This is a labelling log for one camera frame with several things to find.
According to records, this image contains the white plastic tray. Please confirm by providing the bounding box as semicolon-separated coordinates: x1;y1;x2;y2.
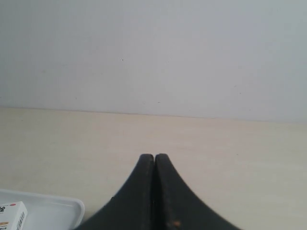
0;189;85;230

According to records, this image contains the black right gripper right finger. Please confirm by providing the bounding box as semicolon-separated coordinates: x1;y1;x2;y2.
154;154;238;230

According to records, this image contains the white red medicine box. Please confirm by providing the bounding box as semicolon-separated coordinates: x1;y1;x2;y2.
0;201;28;230

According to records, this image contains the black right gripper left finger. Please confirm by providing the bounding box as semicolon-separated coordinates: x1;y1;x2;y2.
76;154;154;230

